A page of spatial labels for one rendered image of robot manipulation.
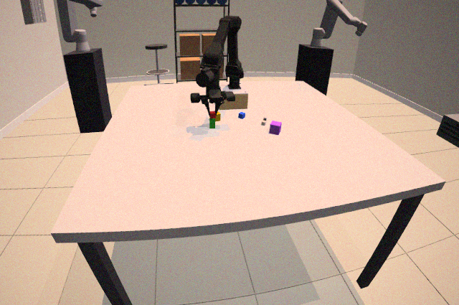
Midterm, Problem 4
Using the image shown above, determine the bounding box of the purple cube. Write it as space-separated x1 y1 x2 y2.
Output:
270 121 282 135

